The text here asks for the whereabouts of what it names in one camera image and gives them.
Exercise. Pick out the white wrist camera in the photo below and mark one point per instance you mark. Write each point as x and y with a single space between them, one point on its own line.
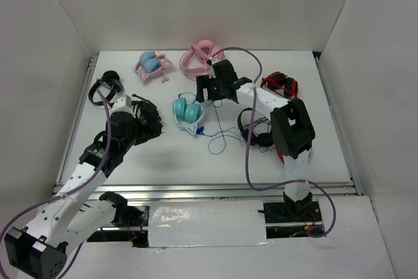
213 64
122 104

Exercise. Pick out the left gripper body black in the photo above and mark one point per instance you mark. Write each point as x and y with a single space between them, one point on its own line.
128 142

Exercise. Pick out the red white headphones under arm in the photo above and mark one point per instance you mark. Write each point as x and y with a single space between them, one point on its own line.
280 155

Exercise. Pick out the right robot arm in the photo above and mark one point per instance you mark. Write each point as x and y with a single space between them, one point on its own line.
291 127

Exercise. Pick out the pink blue cat headphones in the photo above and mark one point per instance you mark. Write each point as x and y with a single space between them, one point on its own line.
151 64

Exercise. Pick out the pink earbuds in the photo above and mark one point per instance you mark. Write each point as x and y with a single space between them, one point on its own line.
164 78

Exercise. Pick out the black headphones far left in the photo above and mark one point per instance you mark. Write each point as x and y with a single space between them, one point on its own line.
110 82

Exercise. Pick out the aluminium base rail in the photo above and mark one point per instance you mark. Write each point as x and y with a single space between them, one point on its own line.
223 191

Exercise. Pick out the black headset with mic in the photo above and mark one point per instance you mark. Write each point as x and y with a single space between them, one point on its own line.
147 118

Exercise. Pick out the white foam cover panel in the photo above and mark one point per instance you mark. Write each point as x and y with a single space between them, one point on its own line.
206 224

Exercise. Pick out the teal cat ear headphones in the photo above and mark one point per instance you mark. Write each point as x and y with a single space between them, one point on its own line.
188 112

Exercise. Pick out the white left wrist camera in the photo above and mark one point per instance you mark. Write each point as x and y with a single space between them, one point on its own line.
122 104

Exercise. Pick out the red black headphones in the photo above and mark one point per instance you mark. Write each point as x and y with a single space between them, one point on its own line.
281 84

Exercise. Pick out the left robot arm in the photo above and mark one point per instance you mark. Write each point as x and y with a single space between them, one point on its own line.
41 248

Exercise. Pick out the black on-ear wired headphones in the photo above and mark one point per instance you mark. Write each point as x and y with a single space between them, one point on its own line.
258 138

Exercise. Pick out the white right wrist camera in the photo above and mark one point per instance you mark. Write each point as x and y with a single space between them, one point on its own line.
213 64

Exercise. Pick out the pink over-ear headphones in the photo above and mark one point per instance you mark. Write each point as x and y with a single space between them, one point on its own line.
194 62

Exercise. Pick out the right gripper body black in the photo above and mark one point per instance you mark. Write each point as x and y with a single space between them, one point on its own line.
217 92

